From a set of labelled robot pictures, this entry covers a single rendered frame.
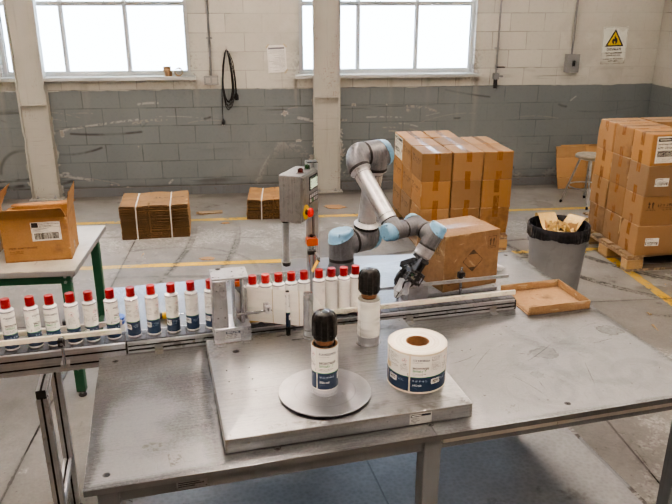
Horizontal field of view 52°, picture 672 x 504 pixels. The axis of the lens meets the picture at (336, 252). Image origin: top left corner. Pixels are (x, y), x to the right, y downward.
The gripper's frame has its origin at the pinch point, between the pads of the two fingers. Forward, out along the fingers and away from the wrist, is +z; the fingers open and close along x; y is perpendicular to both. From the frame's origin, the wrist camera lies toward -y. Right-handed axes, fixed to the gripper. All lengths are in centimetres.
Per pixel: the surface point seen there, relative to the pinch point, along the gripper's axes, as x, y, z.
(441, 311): 20.2, 5.4, -2.9
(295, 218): -56, 0, -11
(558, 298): 73, 1, -30
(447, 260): 22.1, -15.2, -21.1
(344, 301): -20.9, 3.3, 11.0
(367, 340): -18.1, 32.2, 13.7
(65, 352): -112, 6, 72
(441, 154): 126, -288, -66
